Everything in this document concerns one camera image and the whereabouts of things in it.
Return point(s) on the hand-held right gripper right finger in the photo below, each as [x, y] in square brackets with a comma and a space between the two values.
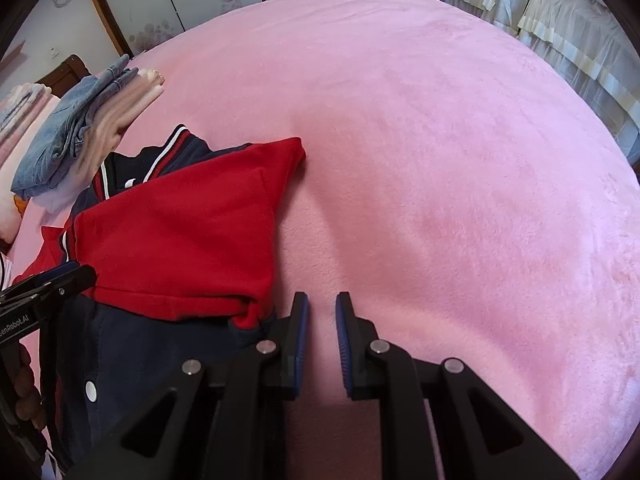
[344, 340]

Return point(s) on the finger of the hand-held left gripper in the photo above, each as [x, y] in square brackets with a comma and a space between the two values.
[55, 282]

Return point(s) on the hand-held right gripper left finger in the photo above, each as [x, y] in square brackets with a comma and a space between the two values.
[300, 332]

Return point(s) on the red and navy jacket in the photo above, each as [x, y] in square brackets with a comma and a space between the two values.
[175, 240]

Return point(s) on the folded pale pink clothes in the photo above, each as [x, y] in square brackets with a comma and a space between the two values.
[127, 105]

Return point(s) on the person's left hand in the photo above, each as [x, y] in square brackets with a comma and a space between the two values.
[26, 390]

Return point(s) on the pink embroidered pillow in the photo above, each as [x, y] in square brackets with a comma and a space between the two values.
[10, 195]

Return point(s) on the folded blue jeans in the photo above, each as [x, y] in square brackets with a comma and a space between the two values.
[65, 125]

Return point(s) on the pink fleece blanket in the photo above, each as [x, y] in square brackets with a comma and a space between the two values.
[425, 185]

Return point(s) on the folded floral quilt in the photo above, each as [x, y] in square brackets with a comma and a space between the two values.
[20, 105]

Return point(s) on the dark wooden headboard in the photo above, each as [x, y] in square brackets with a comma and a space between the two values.
[70, 72]

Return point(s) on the wooden wall shelf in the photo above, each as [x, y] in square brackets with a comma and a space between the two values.
[12, 53]

